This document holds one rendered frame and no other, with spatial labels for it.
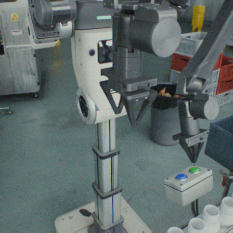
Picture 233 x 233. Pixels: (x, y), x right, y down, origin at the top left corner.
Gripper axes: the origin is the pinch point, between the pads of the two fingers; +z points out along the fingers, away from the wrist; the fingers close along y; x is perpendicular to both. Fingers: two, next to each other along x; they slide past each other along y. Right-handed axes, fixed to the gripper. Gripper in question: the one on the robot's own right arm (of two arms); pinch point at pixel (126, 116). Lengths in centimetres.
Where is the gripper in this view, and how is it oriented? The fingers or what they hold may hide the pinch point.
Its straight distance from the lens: 50.2
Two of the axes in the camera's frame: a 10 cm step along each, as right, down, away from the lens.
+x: 8.5, -2.4, 4.6
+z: -0.1, 8.8, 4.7
